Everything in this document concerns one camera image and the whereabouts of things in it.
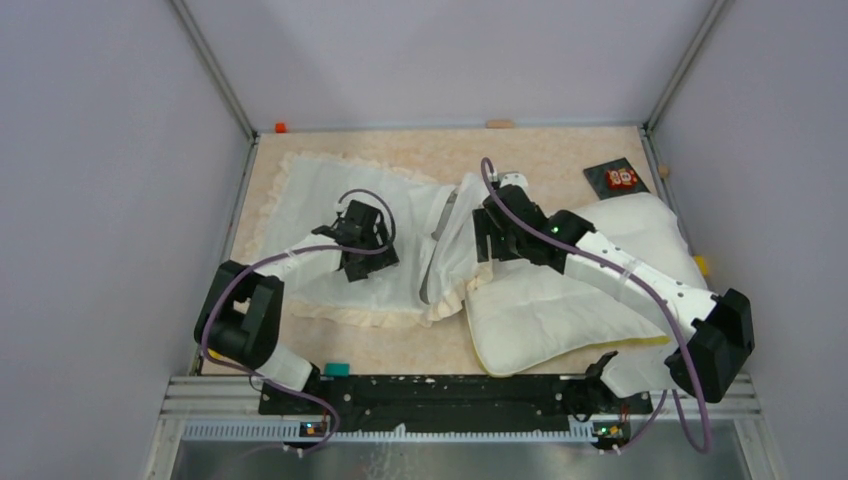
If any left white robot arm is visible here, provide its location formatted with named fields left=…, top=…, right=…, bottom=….
left=194, top=200, right=399, bottom=414

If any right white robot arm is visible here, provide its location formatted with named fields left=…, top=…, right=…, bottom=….
left=466, top=184, right=754, bottom=412

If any white ruffled pillowcase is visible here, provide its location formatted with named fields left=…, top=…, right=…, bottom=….
left=246, top=154, right=493, bottom=327

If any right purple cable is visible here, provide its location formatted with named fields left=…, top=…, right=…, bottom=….
left=480, top=157, right=715, bottom=456

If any yellow small block right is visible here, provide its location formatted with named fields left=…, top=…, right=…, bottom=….
left=693, top=255, right=710, bottom=277

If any white pillow yellow edge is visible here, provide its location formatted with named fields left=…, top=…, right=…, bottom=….
left=465, top=193, right=707, bottom=377

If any white cable duct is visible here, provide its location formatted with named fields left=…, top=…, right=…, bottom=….
left=182, top=420, right=598, bottom=443

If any aluminium frame rail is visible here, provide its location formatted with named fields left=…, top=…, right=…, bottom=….
left=166, top=0, right=257, bottom=141

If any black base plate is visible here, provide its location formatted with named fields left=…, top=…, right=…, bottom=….
left=258, top=374, right=653, bottom=433

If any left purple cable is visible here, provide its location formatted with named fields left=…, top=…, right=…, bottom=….
left=199, top=188, right=397, bottom=458

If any dark lego baseplate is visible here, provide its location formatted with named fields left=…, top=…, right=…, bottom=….
left=583, top=157, right=650, bottom=200

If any teal small block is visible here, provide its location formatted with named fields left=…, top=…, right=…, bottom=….
left=323, top=362, right=351, bottom=378

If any wooden peg back edge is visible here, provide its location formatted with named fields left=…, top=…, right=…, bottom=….
left=485, top=119, right=515, bottom=129

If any purple cable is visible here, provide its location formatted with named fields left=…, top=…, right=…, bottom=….
left=480, top=157, right=715, bottom=456
left=199, top=188, right=397, bottom=458

